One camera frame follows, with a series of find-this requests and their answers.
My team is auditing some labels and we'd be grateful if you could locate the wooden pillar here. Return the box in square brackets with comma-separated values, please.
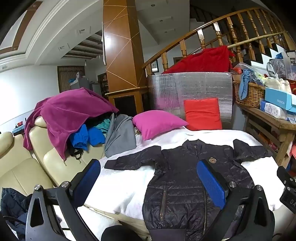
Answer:
[102, 0, 148, 116]

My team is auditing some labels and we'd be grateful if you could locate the wooden table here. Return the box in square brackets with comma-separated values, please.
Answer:
[236, 102, 296, 166]

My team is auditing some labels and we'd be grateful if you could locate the wooden stair railing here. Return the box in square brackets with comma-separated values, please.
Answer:
[142, 7, 296, 76]

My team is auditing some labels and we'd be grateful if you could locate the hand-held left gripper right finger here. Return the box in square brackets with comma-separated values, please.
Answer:
[196, 159, 275, 241]

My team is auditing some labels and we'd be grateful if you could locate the white fleece blanket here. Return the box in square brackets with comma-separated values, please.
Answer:
[77, 206, 122, 235]

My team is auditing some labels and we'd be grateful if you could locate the red blanket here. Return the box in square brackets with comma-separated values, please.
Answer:
[162, 46, 235, 74]

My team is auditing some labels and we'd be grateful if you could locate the white bed sheet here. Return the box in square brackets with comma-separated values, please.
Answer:
[84, 126, 286, 215]

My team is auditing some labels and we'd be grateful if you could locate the grey refrigerator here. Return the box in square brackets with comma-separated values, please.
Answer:
[76, 76, 102, 98]

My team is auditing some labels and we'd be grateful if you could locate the dark bookshelf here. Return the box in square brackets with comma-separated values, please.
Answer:
[97, 73, 109, 98]

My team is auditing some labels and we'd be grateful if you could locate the blue cardboard box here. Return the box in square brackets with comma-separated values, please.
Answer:
[265, 87, 296, 110]

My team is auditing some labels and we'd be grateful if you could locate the silver foil insulation sheet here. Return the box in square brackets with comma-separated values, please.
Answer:
[148, 71, 234, 130]

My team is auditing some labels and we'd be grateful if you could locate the wooden lattice door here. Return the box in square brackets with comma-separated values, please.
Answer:
[57, 66, 85, 93]

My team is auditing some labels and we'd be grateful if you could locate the cream leather sofa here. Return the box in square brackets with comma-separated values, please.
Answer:
[0, 115, 109, 203]

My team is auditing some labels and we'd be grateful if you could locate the black puffer jacket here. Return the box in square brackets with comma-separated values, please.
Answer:
[105, 138, 273, 241]

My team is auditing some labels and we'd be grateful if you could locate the white patterned box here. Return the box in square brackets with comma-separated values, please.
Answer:
[264, 102, 289, 120]

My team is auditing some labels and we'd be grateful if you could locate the magenta fleece garment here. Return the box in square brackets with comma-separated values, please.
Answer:
[23, 87, 119, 160]

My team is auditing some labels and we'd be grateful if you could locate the grey garment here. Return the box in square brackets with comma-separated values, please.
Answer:
[104, 113, 137, 158]

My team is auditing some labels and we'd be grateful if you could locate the pink pillow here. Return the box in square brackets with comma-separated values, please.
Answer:
[132, 110, 189, 141]

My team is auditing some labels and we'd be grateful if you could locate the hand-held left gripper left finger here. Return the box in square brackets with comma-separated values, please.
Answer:
[25, 159, 101, 241]

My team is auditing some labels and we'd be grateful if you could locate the white staircase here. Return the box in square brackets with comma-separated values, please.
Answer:
[250, 39, 296, 67]

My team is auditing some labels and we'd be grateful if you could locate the dark navy jacket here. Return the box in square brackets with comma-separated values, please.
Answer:
[0, 188, 33, 232]

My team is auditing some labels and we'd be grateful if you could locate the red box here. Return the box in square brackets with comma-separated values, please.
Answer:
[257, 132, 278, 151]

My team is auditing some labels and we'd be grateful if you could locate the cream cloth bundle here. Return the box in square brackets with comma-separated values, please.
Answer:
[264, 77, 292, 93]

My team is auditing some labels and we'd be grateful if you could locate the blue garment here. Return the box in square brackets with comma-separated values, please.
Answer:
[69, 124, 105, 151]

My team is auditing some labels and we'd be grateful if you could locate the wicker basket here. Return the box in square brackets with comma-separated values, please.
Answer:
[232, 80, 266, 109]

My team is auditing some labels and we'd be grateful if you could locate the black garment with straps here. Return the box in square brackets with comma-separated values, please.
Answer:
[68, 112, 115, 165]

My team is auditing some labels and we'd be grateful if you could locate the light blue cloth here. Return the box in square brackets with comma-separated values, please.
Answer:
[238, 69, 257, 100]

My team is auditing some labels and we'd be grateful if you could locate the clear plastic bag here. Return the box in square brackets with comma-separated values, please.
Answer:
[267, 58, 292, 78]

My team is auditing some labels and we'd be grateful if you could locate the red pillow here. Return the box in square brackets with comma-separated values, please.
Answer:
[183, 98, 223, 131]

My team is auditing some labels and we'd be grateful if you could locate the teal garment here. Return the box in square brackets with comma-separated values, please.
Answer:
[94, 118, 114, 137]

